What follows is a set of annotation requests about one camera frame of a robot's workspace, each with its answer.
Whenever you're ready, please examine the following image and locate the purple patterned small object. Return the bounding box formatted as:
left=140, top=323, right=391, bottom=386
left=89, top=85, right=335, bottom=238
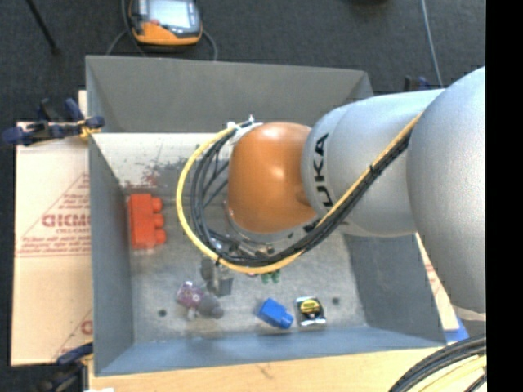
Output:
left=176, top=280, right=205, bottom=308

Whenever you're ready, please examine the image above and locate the grey soft toy animal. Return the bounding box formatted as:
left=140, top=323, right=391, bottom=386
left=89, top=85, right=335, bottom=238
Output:
left=197, top=294, right=226, bottom=320

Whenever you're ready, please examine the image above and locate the blue plastic block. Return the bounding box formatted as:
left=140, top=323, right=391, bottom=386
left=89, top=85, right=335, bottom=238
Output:
left=256, top=297, right=295, bottom=330

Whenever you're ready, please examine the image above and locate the red toy building brick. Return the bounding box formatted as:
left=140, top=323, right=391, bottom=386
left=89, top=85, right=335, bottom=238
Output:
left=127, top=194, right=168, bottom=251

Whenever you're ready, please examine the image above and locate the grey metal bin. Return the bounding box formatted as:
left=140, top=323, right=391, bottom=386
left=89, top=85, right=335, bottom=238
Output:
left=84, top=55, right=449, bottom=377

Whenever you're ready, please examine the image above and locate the brown cardboard board, red print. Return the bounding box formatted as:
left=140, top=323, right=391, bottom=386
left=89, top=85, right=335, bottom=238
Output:
left=10, top=121, right=461, bottom=368

